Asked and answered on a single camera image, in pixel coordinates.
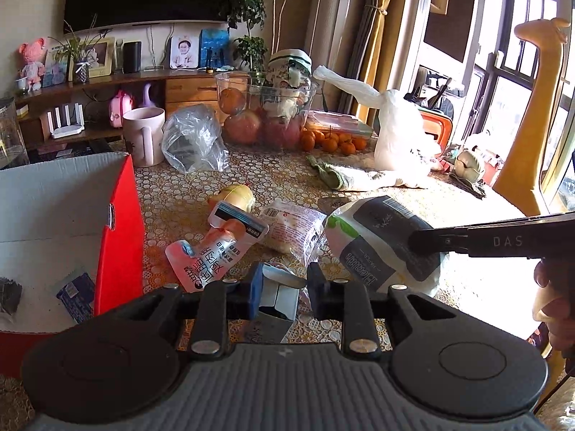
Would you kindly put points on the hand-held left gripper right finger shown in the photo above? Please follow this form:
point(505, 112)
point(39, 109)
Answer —
point(317, 294)

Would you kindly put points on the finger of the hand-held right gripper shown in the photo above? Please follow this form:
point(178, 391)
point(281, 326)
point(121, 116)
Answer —
point(494, 238)

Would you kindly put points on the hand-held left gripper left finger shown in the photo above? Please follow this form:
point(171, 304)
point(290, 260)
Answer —
point(254, 288)

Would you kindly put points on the small light blue carton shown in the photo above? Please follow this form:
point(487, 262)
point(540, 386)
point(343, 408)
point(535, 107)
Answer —
point(278, 305)

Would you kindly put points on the white and grey tissue pack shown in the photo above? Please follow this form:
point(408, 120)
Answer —
point(373, 238)

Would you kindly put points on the red cardboard box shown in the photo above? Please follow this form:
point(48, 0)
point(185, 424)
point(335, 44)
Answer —
point(54, 215)

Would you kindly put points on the person's right hand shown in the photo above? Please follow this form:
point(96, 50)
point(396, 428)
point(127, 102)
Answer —
point(559, 305)

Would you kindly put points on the white snack packet red print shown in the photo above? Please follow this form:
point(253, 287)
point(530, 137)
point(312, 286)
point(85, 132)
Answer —
point(292, 226)

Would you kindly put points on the pale pumpkin toy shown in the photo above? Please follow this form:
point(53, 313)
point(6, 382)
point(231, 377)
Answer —
point(469, 165)

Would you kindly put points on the yellow round fruit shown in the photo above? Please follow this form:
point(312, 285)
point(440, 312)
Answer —
point(236, 195)

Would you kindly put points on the yellow giraffe toy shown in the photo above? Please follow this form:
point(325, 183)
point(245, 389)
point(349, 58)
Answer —
point(534, 134)

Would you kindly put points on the green and white cloth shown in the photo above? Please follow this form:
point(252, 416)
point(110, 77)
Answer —
point(355, 177)

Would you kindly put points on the orange stool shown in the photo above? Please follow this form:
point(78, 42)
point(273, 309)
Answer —
point(438, 128)

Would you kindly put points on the white plastic bag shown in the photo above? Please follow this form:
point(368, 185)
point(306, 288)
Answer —
point(400, 134)

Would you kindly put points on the pile of mandarins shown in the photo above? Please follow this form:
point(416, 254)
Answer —
point(332, 141)

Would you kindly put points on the red apple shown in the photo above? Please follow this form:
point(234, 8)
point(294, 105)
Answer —
point(280, 134)
point(242, 128)

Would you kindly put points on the clear plastic bag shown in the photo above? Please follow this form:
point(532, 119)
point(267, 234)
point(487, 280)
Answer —
point(193, 137)

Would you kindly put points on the clear lidded plastic container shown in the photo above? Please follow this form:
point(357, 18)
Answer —
point(339, 122)

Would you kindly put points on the dark blue packet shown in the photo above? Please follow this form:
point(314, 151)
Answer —
point(76, 298)

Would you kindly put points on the pink mug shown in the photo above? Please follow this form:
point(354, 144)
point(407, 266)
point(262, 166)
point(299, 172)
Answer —
point(143, 137)

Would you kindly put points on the orange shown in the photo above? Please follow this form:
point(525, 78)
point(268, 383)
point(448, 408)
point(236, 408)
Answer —
point(232, 101)

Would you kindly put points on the clear glass bowl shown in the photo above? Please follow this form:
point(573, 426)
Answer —
point(269, 98)

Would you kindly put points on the wooden television cabinet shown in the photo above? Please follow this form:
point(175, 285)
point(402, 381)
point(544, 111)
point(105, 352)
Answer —
point(188, 87)

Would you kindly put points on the purple vase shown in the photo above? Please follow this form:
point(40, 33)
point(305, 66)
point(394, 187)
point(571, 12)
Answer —
point(148, 96)

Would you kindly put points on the pink toy case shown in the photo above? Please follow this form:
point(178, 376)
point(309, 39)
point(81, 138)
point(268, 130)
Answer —
point(120, 110)

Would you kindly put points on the patterned ceramic jar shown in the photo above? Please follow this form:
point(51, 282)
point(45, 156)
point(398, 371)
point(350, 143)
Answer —
point(289, 67)

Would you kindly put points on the yellow curtain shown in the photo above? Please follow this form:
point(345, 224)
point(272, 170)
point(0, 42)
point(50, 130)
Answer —
point(382, 31)

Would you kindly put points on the blue picture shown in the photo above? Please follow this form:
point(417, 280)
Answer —
point(214, 49)

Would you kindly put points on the black packet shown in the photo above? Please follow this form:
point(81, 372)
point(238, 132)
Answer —
point(9, 298)

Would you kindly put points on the white router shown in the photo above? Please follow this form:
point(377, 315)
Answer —
point(66, 125)

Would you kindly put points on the black speaker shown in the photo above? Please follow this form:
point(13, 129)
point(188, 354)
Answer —
point(131, 57)

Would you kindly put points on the potted grass plant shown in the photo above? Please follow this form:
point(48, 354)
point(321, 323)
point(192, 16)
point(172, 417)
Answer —
point(81, 69)

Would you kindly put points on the green indoor tree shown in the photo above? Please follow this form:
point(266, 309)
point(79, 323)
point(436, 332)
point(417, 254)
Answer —
point(251, 4)

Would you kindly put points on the pastel picture card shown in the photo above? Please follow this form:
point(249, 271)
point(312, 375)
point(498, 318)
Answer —
point(56, 67)

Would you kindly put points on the pink doll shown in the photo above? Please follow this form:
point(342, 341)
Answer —
point(32, 63)

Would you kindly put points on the baby photo frame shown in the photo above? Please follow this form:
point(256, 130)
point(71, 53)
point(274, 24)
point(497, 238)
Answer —
point(183, 52)

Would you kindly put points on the wooden photo frame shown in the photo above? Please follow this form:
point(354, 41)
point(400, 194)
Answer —
point(101, 58)

